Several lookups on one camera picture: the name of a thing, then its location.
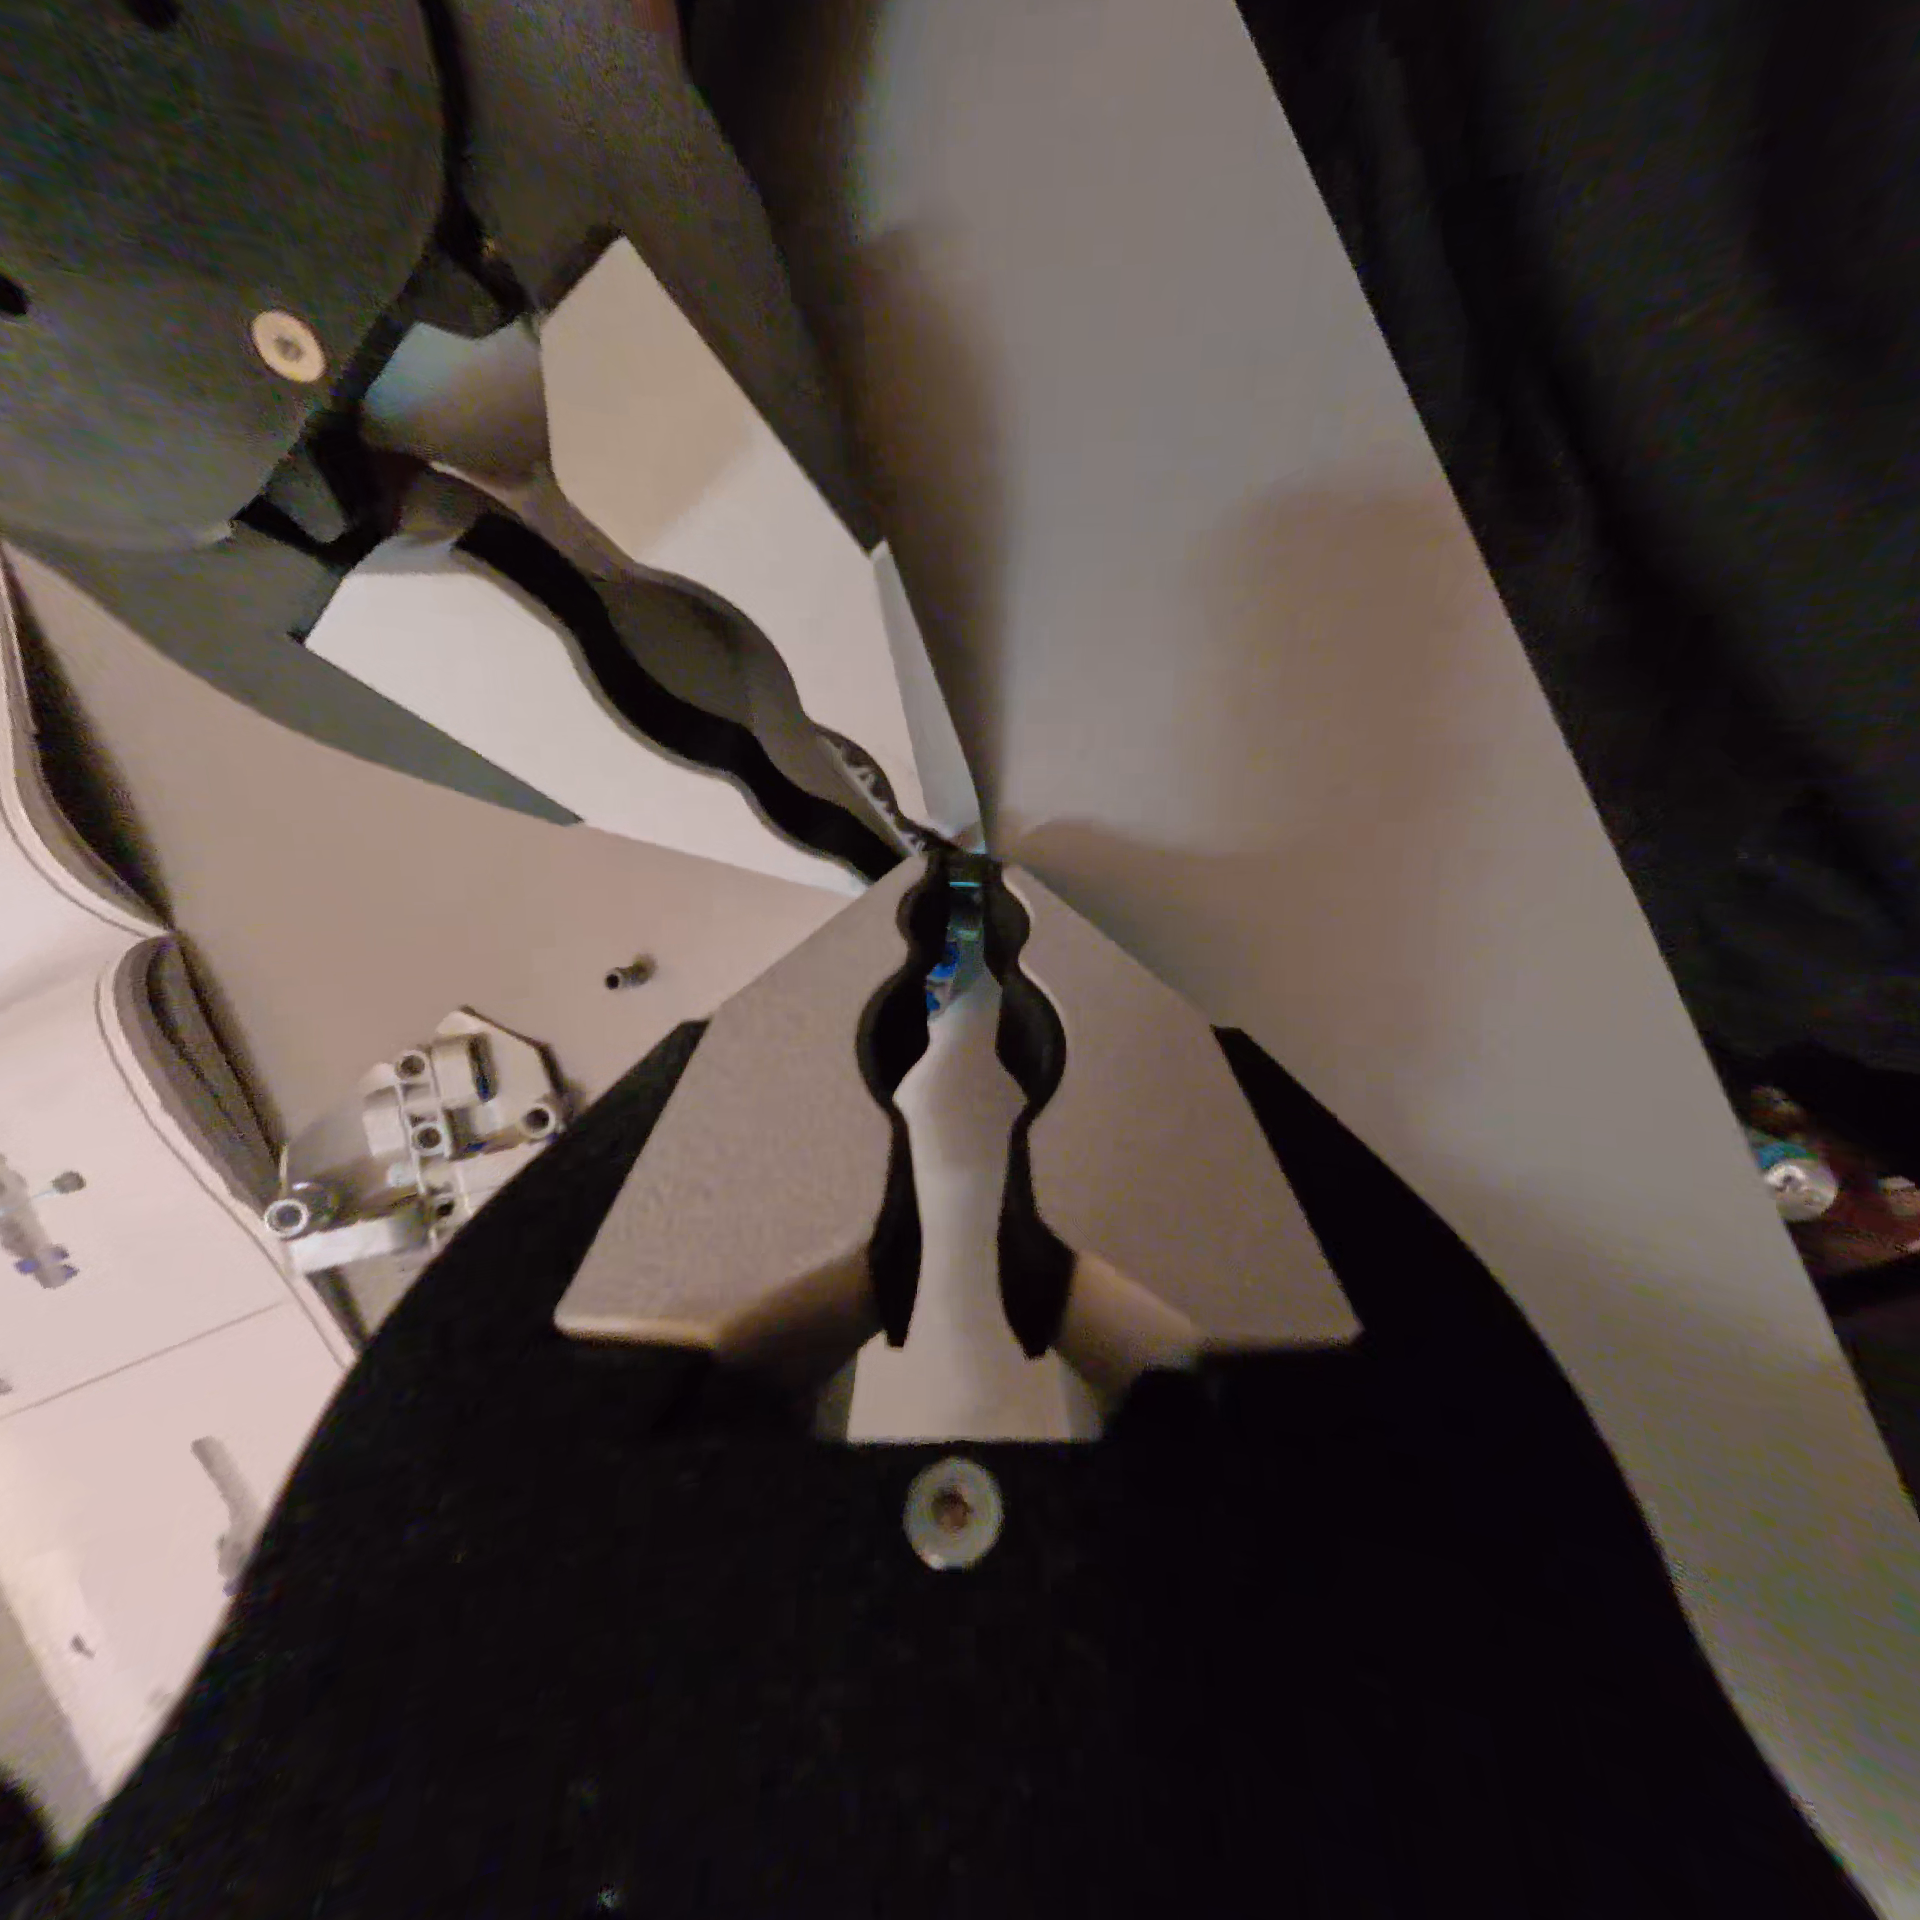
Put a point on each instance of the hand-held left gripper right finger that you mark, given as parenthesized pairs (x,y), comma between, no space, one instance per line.
(1184,1184)

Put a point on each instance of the grey toy brick assembly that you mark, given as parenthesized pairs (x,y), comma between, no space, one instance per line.
(428,1126)

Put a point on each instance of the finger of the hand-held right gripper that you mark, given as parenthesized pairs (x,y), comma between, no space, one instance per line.
(450,661)
(661,422)

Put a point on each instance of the small shiny object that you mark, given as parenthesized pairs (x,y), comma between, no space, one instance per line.
(1799,1184)

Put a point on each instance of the small grey connector brick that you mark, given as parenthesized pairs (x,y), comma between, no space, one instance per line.
(956,901)

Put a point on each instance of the small dark pin brick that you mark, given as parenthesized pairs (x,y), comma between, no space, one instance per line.
(629,974)

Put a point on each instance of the open instruction booklet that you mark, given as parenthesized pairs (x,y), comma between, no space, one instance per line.
(136,1382)

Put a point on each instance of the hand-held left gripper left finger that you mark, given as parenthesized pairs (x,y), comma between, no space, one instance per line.
(721,1170)

